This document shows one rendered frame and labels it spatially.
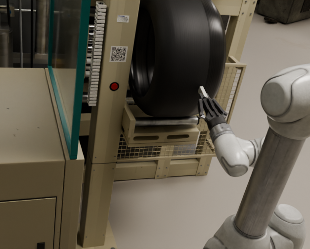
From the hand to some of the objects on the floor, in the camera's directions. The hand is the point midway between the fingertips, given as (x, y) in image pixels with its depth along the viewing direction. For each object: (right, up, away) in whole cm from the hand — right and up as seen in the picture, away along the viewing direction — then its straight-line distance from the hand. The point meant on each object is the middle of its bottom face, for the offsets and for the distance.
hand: (202, 94), depth 185 cm
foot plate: (-58, -81, +74) cm, 124 cm away
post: (-58, -81, +73) cm, 124 cm away
